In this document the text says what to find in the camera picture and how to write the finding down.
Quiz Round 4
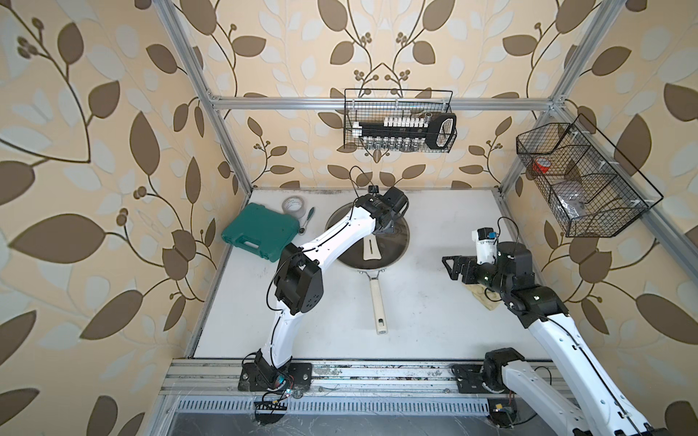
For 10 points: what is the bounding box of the clear tape roll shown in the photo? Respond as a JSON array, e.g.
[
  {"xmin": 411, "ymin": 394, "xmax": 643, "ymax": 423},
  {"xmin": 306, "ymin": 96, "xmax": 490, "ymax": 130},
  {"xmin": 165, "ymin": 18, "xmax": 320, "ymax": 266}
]
[{"xmin": 282, "ymin": 195, "xmax": 306, "ymax": 220}]

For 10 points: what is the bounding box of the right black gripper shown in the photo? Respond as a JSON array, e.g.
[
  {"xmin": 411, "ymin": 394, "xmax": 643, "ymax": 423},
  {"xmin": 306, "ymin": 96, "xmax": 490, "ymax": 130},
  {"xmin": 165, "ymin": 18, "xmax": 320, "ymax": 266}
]
[{"xmin": 444, "ymin": 253, "xmax": 511, "ymax": 297}]

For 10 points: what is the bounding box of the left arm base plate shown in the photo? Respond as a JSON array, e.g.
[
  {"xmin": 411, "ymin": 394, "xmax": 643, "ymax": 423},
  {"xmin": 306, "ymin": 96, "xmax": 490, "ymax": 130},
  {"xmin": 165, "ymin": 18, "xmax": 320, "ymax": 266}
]
[{"xmin": 237, "ymin": 361, "xmax": 313, "ymax": 392}]

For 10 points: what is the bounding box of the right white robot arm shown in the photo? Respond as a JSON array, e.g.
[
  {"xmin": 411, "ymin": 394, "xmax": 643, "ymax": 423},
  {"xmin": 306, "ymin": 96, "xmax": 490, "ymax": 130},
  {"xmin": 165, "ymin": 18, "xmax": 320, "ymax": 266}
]
[{"xmin": 442, "ymin": 241, "xmax": 668, "ymax": 435}]

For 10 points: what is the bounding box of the right wire basket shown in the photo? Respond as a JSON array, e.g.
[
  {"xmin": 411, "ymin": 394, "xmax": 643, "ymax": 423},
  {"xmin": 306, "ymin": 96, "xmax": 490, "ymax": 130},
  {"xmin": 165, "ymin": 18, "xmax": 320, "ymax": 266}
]
[{"xmin": 516, "ymin": 114, "xmax": 665, "ymax": 238}]

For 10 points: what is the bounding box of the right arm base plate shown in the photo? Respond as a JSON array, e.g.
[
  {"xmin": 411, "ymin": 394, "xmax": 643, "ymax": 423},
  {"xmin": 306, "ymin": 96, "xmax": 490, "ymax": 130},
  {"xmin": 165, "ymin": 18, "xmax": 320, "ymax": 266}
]
[{"xmin": 450, "ymin": 361, "xmax": 524, "ymax": 395}]

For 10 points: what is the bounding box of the yellow cleaning cloth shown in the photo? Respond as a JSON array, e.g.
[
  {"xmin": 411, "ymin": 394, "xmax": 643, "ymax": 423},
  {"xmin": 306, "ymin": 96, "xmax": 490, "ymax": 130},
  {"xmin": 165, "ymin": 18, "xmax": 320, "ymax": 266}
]
[{"xmin": 465, "ymin": 284, "xmax": 501, "ymax": 311}]

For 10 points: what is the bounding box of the green plastic tool case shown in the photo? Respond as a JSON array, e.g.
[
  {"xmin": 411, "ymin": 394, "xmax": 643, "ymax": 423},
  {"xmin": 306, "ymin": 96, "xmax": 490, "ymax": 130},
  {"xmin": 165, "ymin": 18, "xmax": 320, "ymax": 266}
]
[{"xmin": 221, "ymin": 203, "xmax": 300, "ymax": 263}]

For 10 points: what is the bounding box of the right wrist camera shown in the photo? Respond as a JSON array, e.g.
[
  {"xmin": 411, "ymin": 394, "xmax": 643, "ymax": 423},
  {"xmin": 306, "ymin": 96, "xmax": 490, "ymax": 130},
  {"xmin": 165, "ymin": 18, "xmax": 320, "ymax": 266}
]
[{"xmin": 472, "ymin": 227, "xmax": 498, "ymax": 265}]

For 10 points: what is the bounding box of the red tape roll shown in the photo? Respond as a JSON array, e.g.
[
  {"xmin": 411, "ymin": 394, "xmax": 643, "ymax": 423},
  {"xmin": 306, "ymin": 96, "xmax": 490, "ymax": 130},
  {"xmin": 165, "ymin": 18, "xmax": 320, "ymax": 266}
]
[{"xmin": 532, "ymin": 156, "xmax": 552, "ymax": 174}]

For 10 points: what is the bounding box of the dark frying pan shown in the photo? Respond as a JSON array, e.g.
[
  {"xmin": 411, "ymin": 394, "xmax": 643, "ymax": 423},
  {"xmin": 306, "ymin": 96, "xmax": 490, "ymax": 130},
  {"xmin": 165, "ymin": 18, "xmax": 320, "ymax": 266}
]
[{"xmin": 325, "ymin": 200, "xmax": 411, "ymax": 335}]

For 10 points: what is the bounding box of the clear plastic bag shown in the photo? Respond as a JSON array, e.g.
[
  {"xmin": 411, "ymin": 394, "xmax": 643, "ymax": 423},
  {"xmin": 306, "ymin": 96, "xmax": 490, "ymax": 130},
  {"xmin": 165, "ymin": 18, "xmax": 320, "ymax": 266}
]
[{"xmin": 553, "ymin": 181, "xmax": 586, "ymax": 219}]

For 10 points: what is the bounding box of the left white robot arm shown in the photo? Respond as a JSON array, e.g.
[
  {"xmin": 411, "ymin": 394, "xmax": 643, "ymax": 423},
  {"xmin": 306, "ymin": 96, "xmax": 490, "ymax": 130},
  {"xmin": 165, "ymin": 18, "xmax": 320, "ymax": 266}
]
[{"xmin": 240, "ymin": 185, "xmax": 409, "ymax": 392}]

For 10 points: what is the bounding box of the black socket tool set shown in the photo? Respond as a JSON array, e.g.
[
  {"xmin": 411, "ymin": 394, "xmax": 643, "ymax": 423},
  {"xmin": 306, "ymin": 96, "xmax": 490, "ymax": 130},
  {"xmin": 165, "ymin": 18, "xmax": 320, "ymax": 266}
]
[{"xmin": 348, "ymin": 113, "xmax": 457, "ymax": 153}]

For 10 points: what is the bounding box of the wire basket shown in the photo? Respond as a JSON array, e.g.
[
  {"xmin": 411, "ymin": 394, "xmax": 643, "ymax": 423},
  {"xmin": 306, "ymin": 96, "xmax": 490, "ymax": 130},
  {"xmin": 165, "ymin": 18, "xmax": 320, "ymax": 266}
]
[
  {"xmin": 516, "ymin": 114, "xmax": 665, "ymax": 238},
  {"xmin": 342, "ymin": 87, "xmax": 457, "ymax": 153}
]

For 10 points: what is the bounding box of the aluminium mounting rail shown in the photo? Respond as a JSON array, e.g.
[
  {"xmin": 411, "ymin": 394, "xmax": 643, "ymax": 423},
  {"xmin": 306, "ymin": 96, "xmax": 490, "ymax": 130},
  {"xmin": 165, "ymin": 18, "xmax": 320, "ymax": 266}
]
[{"xmin": 157, "ymin": 358, "xmax": 579, "ymax": 418}]

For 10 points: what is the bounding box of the back wire basket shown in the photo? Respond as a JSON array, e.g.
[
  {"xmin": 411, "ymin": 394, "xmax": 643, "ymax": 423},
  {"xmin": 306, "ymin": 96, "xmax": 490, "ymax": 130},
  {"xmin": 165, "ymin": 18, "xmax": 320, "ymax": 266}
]
[{"xmin": 342, "ymin": 87, "xmax": 457, "ymax": 153}]

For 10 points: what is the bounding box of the glass pot lid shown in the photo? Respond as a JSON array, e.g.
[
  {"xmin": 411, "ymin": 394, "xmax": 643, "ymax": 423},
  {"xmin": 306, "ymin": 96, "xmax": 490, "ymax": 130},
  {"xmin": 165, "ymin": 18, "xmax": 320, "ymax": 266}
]
[{"xmin": 325, "ymin": 203, "xmax": 410, "ymax": 270}]

